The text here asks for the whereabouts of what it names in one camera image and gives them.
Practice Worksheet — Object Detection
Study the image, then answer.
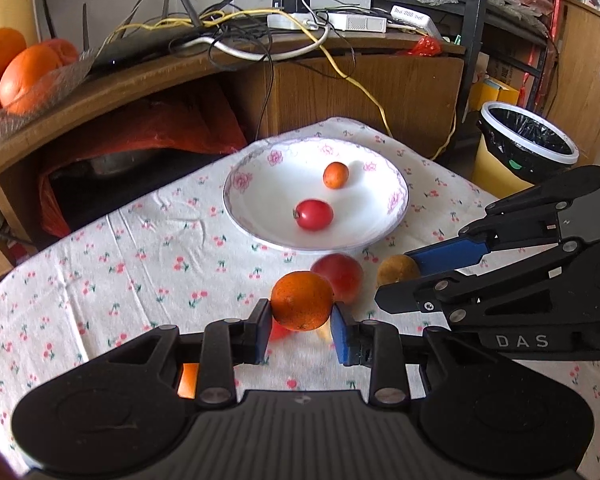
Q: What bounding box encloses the orange plastic bag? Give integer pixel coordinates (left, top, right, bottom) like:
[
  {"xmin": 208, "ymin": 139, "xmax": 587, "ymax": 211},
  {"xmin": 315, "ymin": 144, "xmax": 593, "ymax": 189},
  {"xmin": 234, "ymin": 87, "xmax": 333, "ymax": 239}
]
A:
[{"xmin": 37, "ymin": 92, "xmax": 249, "ymax": 239}]

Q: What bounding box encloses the small orange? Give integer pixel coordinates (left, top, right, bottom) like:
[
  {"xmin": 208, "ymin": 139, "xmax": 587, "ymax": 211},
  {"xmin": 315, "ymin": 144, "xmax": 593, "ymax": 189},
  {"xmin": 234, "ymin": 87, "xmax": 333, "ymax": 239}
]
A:
[{"xmin": 270, "ymin": 270, "xmax": 335, "ymax": 332}]

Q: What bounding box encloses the white rectangular device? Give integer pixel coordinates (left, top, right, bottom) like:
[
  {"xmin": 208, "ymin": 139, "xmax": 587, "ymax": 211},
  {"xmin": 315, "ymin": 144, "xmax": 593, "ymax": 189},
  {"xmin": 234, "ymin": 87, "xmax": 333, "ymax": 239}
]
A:
[{"xmin": 327, "ymin": 12, "xmax": 387, "ymax": 33}]

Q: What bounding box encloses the black shelf rack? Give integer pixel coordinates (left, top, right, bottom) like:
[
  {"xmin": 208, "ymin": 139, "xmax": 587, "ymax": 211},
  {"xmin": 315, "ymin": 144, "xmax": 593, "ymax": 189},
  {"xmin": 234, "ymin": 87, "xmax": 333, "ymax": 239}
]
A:
[{"xmin": 372, "ymin": 0, "xmax": 562, "ymax": 162}]

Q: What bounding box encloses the white floral bowl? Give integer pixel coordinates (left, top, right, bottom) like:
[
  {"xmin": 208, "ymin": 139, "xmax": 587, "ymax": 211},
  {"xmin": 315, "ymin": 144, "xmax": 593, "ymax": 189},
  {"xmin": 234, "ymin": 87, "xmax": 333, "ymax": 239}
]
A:
[{"xmin": 223, "ymin": 137, "xmax": 410, "ymax": 253}]

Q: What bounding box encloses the yellow cable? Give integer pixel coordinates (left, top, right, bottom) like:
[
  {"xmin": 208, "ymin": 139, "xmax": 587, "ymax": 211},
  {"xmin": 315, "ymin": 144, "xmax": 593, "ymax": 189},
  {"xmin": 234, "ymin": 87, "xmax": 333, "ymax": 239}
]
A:
[{"xmin": 104, "ymin": 12, "xmax": 457, "ymax": 161}]

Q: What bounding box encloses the cherry print tablecloth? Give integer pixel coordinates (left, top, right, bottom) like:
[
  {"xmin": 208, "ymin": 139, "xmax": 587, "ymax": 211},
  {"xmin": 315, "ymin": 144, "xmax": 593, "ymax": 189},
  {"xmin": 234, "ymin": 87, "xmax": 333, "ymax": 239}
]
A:
[{"xmin": 0, "ymin": 116, "xmax": 600, "ymax": 476}]

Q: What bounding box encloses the wooden cabinet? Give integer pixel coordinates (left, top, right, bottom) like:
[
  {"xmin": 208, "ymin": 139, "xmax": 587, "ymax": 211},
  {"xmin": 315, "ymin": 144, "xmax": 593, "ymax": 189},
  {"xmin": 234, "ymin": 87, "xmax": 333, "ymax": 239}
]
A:
[{"xmin": 549, "ymin": 0, "xmax": 600, "ymax": 173}]

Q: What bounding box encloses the white power strip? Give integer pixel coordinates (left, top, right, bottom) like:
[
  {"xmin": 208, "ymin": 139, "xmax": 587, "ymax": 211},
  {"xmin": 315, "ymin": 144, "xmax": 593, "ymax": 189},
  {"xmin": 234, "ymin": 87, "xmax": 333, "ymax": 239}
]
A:
[{"xmin": 267, "ymin": 13, "xmax": 322, "ymax": 31}]

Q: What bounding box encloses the white modem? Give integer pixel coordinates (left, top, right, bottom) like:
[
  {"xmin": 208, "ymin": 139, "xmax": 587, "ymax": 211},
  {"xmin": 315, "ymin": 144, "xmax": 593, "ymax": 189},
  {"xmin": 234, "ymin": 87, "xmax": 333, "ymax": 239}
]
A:
[{"xmin": 390, "ymin": 5, "xmax": 444, "ymax": 42}]

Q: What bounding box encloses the yellow box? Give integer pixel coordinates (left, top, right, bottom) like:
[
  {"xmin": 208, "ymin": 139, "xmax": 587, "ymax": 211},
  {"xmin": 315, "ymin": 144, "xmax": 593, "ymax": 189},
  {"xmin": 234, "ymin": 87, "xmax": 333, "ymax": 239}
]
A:
[{"xmin": 472, "ymin": 79, "xmax": 520, "ymax": 112}]

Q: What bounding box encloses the red cherry tomato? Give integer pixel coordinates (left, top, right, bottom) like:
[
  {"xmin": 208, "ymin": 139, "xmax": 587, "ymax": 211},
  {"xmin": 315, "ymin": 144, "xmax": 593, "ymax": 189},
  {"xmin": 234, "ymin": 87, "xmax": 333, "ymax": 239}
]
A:
[{"xmin": 293, "ymin": 199, "xmax": 335, "ymax": 232}]

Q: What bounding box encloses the black router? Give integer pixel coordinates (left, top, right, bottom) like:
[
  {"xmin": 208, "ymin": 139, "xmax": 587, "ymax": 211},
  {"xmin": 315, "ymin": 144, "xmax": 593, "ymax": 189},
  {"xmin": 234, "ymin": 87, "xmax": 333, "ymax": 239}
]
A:
[{"xmin": 41, "ymin": 0, "xmax": 246, "ymax": 75}]

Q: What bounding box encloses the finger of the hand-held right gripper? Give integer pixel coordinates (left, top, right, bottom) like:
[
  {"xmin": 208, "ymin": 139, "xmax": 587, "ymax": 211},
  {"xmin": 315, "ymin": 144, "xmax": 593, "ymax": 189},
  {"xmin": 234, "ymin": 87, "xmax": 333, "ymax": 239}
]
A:
[
  {"xmin": 404, "ymin": 165, "xmax": 600, "ymax": 278},
  {"xmin": 374, "ymin": 240, "xmax": 582, "ymax": 322}
]

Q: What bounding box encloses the red apple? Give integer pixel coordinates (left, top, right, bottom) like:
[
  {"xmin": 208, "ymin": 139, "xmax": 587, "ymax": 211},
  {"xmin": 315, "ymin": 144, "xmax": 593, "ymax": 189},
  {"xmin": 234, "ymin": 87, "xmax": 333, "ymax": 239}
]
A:
[{"xmin": 311, "ymin": 253, "xmax": 365, "ymax": 304}]

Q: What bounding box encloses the wooden desk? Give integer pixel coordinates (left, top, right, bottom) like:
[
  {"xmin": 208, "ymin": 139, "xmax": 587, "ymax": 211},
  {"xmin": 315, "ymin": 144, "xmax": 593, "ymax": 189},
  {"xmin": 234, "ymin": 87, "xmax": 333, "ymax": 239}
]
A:
[{"xmin": 0, "ymin": 34, "xmax": 467, "ymax": 247}]

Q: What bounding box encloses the white cable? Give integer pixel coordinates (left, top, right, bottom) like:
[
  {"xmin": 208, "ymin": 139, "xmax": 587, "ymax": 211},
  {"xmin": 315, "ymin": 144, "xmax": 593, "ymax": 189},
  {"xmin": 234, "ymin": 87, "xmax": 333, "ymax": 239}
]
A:
[{"xmin": 179, "ymin": 22, "xmax": 331, "ymax": 62}]

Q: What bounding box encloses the brown kiwi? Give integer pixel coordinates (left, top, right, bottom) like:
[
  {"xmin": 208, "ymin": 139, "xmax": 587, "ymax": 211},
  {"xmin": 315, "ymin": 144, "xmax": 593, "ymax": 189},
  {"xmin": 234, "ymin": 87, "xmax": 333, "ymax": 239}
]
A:
[{"xmin": 377, "ymin": 254, "xmax": 421, "ymax": 287}]

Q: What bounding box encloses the orange cherry tomato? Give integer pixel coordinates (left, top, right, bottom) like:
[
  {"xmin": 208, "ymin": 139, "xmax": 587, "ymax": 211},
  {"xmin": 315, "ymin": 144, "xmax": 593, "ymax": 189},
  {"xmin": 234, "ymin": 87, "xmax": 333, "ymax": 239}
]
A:
[{"xmin": 323, "ymin": 161, "xmax": 350, "ymax": 190}]

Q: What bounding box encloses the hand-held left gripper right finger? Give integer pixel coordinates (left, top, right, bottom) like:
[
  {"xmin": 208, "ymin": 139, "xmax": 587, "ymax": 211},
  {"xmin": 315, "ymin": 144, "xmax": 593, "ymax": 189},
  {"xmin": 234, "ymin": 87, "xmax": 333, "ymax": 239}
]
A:
[{"xmin": 330, "ymin": 302, "xmax": 522, "ymax": 407}]

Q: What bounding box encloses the trash bin with black bag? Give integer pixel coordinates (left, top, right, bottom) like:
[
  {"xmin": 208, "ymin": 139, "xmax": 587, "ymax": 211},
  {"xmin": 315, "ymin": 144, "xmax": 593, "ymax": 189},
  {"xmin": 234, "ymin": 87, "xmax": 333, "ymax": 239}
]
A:
[{"xmin": 477, "ymin": 101, "xmax": 580, "ymax": 187}]

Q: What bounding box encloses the red plastic bag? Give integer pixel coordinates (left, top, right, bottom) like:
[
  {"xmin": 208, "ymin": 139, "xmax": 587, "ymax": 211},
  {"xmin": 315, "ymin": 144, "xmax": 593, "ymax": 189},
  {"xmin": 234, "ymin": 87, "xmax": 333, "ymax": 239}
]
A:
[{"xmin": 405, "ymin": 35, "xmax": 443, "ymax": 56}]

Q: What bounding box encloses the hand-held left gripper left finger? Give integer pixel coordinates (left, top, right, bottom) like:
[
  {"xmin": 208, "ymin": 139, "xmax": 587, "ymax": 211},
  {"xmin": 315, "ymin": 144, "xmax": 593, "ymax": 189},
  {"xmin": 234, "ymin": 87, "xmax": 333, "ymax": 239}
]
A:
[{"xmin": 95, "ymin": 299, "xmax": 274, "ymax": 406}]

